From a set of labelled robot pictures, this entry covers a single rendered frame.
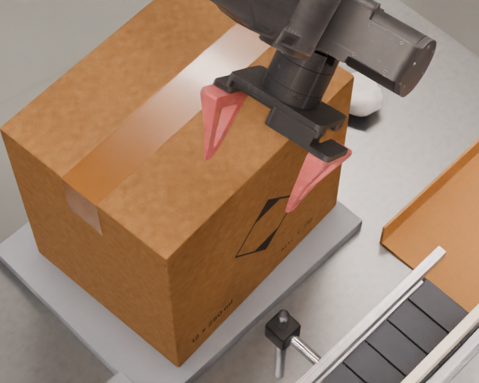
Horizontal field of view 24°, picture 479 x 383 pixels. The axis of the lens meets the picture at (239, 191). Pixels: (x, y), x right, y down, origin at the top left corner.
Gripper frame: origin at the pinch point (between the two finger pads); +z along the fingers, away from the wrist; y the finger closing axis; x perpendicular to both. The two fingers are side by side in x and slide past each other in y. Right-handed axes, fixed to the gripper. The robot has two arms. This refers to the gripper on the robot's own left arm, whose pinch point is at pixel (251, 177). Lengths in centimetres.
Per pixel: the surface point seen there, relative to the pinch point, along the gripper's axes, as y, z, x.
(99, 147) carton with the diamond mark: -16.6, 6.7, 0.8
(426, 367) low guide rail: 21.4, 16.7, 19.9
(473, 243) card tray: 16.6, 9.3, 41.8
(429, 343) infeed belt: 19.8, 16.7, 25.5
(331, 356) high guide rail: 12.9, 17.7, 11.5
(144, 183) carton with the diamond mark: -10.1, 7.0, 0.3
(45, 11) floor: -111, 48, 130
